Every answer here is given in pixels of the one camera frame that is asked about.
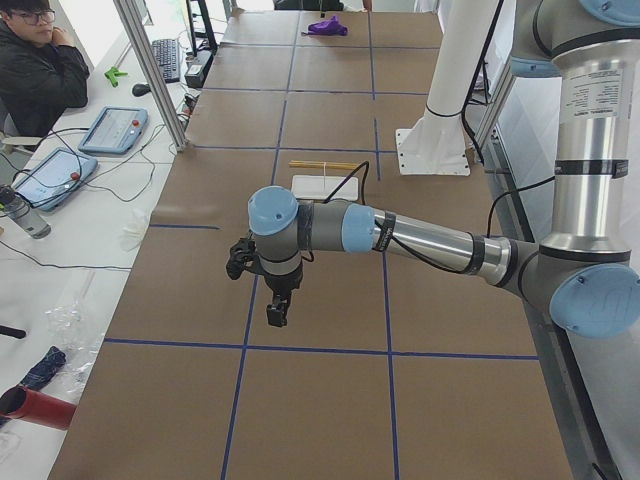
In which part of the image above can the clear plastic wrap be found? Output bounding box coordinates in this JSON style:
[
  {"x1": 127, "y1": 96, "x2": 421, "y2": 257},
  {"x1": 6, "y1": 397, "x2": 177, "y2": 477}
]
[{"x1": 45, "y1": 272, "x2": 104, "y2": 403}]

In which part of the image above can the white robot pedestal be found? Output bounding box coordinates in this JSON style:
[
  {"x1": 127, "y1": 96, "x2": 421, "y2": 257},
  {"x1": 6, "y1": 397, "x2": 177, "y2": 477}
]
[{"x1": 396, "y1": 1, "x2": 515, "y2": 177}]

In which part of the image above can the seated person in black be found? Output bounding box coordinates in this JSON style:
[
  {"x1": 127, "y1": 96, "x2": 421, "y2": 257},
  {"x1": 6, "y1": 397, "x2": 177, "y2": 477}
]
[{"x1": 1, "y1": 1, "x2": 90, "y2": 137}]

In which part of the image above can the green clamp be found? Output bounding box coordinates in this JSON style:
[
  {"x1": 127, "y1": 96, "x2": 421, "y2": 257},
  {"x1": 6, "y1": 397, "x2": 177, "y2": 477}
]
[{"x1": 104, "y1": 66, "x2": 128, "y2": 88}]

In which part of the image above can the clear water bottle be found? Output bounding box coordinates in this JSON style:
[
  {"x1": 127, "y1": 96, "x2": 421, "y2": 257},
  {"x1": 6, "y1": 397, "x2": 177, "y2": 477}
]
[{"x1": 0, "y1": 185, "x2": 51, "y2": 239}]

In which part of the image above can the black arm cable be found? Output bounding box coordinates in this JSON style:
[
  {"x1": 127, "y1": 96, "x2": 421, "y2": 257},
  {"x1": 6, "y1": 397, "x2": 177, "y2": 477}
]
[{"x1": 297, "y1": 160, "x2": 556, "y2": 274}]

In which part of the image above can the wooden rack rod upper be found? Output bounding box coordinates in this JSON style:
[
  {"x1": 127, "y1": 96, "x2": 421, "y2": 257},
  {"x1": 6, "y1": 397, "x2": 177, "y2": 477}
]
[{"x1": 288, "y1": 160, "x2": 359, "y2": 171}]

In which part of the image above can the purple microfiber towel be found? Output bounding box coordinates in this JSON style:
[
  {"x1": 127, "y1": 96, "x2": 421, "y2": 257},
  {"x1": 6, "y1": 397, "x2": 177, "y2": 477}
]
[{"x1": 301, "y1": 15, "x2": 349, "y2": 36}]

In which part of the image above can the black power strip box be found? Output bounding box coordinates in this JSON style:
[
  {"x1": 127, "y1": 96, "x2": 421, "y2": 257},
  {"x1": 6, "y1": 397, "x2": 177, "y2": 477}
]
[{"x1": 184, "y1": 50, "x2": 213, "y2": 89}]

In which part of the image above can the white rack base tray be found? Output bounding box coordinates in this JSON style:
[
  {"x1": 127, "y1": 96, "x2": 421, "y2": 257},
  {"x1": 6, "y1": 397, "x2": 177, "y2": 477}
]
[{"x1": 291, "y1": 175, "x2": 359, "y2": 201}]

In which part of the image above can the blue teach pendant near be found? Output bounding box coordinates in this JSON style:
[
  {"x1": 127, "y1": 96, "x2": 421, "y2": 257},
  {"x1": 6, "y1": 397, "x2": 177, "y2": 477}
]
[{"x1": 13, "y1": 148, "x2": 98, "y2": 212}]

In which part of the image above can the blue teach pendant far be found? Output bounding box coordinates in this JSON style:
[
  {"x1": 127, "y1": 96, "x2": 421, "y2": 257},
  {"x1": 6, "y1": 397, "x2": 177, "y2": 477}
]
[{"x1": 78, "y1": 106, "x2": 149, "y2": 155}]

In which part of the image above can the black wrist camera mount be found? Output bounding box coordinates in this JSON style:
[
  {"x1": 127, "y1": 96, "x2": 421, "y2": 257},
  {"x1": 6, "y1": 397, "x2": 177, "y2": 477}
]
[{"x1": 226, "y1": 237, "x2": 260, "y2": 280}]

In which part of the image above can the white crumpled tissue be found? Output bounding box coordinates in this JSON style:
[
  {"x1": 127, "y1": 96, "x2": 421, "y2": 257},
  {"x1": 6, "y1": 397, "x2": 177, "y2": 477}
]
[{"x1": 120, "y1": 209, "x2": 149, "y2": 251}]

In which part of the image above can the dark blue folded umbrella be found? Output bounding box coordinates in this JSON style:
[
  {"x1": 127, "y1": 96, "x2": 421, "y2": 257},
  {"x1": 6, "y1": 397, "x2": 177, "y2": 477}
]
[{"x1": 20, "y1": 346, "x2": 66, "y2": 391}]

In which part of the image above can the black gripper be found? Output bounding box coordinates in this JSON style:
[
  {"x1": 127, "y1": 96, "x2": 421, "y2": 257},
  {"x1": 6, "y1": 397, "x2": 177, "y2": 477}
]
[{"x1": 262, "y1": 264, "x2": 303, "y2": 327}]

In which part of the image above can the black keyboard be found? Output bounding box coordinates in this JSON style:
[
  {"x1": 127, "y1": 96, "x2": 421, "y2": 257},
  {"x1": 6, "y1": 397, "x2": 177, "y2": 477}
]
[{"x1": 151, "y1": 39, "x2": 181, "y2": 83}]

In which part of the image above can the aluminium frame post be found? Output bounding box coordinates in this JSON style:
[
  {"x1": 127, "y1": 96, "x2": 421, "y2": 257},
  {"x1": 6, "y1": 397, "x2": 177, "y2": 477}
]
[{"x1": 113, "y1": 0, "x2": 187, "y2": 152}]

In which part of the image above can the black computer mouse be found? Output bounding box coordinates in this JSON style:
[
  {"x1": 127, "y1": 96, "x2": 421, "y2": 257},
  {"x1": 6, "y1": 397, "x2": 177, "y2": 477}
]
[{"x1": 131, "y1": 83, "x2": 151, "y2": 97}]

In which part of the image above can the red cylinder tube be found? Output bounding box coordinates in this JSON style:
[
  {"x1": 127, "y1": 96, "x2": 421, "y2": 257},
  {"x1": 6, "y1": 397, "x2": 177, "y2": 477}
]
[{"x1": 1, "y1": 385, "x2": 76, "y2": 430}]

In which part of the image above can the blue teach pendant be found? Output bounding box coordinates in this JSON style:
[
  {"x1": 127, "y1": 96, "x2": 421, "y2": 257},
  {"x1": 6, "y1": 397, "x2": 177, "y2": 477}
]
[
  {"x1": 78, "y1": 106, "x2": 149, "y2": 155},
  {"x1": 13, "y1": 148, "x2": 98, "y2": 212}
]

